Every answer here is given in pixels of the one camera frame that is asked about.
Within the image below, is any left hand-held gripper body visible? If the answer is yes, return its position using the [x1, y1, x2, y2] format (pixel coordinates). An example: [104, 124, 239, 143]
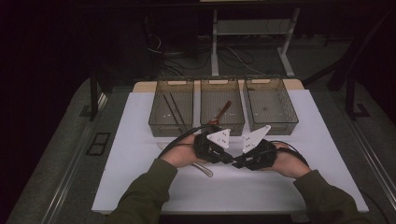
[193, 125, 233, 165]

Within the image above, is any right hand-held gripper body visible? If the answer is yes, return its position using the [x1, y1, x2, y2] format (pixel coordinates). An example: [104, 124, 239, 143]
[242, 124, 276, 172]

